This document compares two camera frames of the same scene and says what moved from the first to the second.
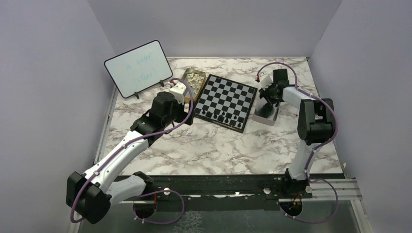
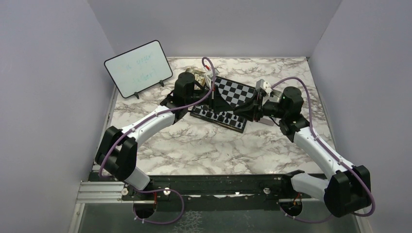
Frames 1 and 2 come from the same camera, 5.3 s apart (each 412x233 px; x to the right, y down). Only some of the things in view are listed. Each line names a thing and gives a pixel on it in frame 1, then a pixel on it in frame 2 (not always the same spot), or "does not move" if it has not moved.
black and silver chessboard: (226, 103) does not move
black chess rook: (220, 118) does not move
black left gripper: (183, 115) to (216, 103)
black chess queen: (209, 114) does not move
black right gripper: (264, 93) to (251, 109)
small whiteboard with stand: (139, 69) does not move
